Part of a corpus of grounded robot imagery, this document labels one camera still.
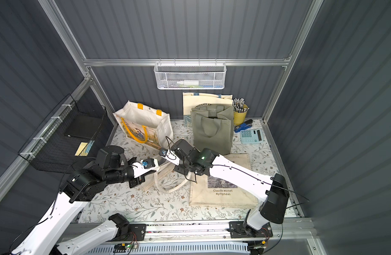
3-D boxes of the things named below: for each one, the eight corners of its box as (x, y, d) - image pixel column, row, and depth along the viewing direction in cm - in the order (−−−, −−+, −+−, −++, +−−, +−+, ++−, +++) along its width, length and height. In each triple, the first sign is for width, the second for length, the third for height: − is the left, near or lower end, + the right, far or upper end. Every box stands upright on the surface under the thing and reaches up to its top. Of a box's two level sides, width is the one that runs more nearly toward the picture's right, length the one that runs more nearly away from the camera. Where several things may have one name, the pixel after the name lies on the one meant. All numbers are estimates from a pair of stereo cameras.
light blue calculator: (241, 143, 108) (242, 140, 106) (239, 131, 115) (240, 128, 113) (264, 143, 108) (266, 140, 106) (260, 131, 115) (262, 128, 113)
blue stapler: (236, 134, 114) (237, 130, 111) (232, 130, 117) (233, 126, 113) (252, 126, 119) (254, 121, 116) (249, 123, 122) (250, 118, 118)
